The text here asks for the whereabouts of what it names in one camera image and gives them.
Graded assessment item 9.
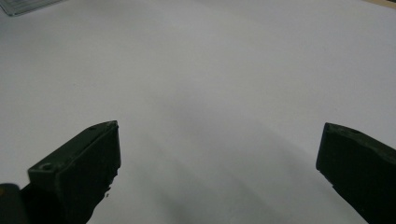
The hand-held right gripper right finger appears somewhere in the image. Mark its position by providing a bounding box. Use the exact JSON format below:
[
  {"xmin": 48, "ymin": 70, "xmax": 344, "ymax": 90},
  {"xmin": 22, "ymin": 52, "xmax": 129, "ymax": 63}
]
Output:
[{"xmin": 316, "ymin": 121, "xmax": 396, "ymax": 224}]

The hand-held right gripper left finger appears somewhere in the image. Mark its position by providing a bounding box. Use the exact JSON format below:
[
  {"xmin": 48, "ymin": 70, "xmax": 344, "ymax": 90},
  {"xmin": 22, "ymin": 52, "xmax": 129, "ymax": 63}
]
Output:
[{"xmin": 27, "ymin": 120, "xmax": 121, "ymax": 224}]

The wooden table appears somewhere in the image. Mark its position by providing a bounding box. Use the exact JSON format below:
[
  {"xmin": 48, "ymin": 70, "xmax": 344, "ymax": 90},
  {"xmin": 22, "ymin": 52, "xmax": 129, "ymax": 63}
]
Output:
[{"xmin": 362, "ymin": 0, "xmax": 396, "ymax": 9}]

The clear plastic packaging box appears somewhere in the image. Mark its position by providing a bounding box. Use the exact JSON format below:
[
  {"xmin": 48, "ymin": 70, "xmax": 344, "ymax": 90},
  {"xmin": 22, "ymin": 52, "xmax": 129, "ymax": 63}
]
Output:
[{"xmin": 0, "ymin": 0, "xmax": 64, "ymax": 17}]

